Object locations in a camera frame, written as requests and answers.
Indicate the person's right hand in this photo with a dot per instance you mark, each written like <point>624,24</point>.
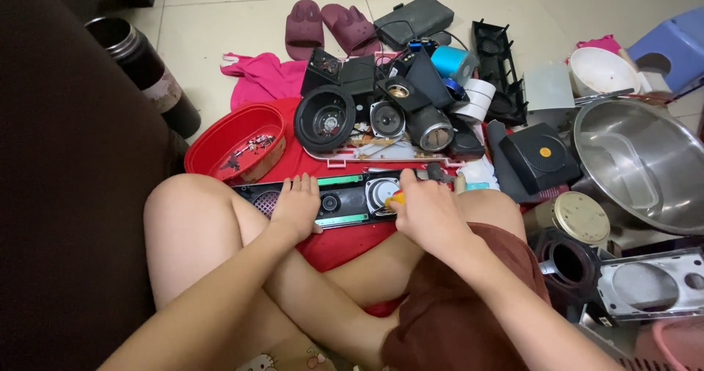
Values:
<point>432,220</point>

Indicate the person's left hand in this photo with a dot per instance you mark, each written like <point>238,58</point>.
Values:
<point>297,209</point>

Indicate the person's right fingers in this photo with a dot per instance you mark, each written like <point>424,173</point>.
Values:
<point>408,183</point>

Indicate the black soundbar speaker chassis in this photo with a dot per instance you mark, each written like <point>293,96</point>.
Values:
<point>352,200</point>

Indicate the white pink plastic panel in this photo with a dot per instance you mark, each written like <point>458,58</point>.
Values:
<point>379,152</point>

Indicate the black cylindrical speaker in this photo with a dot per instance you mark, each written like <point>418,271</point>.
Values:
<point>430,129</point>

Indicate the small round speaker driver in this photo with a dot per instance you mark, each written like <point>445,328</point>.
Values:
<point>387,119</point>

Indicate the small black oval speaker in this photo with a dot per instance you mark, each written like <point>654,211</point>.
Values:
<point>466,145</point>

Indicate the white crumpled plastic bag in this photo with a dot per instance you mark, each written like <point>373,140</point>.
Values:
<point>478,173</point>

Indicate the person's right leg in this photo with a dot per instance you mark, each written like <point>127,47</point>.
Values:
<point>379,272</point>

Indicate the person's leg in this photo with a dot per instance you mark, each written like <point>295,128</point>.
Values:
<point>379,272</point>
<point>192,233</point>

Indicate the red cloth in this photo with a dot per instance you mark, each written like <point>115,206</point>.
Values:
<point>335,244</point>

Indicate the black angular speaker housing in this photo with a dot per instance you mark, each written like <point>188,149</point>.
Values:
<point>423,79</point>

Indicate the black round speaker housing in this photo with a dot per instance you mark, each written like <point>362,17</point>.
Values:
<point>323,119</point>

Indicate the white cylindrical speaker shell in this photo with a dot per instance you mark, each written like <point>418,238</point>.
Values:
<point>477,99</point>

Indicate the blue cylindrical speaker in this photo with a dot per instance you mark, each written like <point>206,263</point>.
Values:
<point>451,62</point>

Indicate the black square speaker box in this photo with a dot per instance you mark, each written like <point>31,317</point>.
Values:
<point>338,73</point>

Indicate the black speaker with orange dot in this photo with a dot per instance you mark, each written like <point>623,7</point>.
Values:
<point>542,156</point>

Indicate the small blue black device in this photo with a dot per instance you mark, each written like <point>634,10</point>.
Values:
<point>422,45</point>

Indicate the brown shorts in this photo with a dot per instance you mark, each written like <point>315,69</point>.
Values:
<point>456,316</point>

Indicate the pile of small screws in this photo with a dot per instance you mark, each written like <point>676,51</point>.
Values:
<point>250,148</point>

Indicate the maroon slipper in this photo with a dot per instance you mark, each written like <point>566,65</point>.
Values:
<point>352,30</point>
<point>304,27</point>

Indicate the black flat rectangular box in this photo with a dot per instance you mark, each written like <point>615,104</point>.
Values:
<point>421,19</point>

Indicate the grey metal plate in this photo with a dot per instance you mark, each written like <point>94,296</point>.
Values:
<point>549,88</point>

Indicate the gold tin can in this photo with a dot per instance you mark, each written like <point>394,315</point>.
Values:
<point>577,217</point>

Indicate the red plastic tub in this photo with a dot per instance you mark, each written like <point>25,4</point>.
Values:
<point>242,134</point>

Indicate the black round plastic housing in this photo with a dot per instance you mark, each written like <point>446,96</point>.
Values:
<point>566,264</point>

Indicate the pink garment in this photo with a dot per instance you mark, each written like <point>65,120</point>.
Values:
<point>264,79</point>

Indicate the cartoon print fabric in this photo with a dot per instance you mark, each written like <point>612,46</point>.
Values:
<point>286,357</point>

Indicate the clear plastic container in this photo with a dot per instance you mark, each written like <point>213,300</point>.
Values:
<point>621,167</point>

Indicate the person's left leg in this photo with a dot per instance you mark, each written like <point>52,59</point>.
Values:
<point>192,233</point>

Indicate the white plastic bowl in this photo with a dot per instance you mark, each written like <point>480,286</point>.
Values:
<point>602,73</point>

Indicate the small pink cloth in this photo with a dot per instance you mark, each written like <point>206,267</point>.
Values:
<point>600,44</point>

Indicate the silver metal panel with holes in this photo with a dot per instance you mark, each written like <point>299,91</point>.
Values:
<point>646,286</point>

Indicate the large stainless steel basin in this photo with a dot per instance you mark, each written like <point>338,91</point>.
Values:
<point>679,156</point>

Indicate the black steel thermos flask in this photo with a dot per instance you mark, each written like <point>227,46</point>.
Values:
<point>148,74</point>

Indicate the blue plastic stool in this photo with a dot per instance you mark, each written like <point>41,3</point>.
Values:
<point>674,41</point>

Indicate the pink plastic basket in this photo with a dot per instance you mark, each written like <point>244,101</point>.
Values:
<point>674,346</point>

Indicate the dark brown sofa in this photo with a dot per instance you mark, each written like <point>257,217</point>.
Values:
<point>66,184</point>

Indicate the black plastic speaker frame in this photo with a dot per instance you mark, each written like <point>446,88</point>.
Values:
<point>498,68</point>

